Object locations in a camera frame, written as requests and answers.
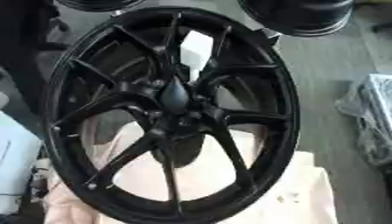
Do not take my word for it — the black spoked wheel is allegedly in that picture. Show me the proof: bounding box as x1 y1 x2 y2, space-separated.
41 6 302 224

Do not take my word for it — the black round wheel rim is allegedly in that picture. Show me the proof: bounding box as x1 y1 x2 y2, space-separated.
235 0 355 38
53 0 147 12

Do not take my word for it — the clear plastic wrapped bundle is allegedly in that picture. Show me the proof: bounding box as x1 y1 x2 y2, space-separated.
333 73 392 167

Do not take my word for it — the pale blue box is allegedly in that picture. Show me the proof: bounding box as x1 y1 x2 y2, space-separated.
0 110 43 217

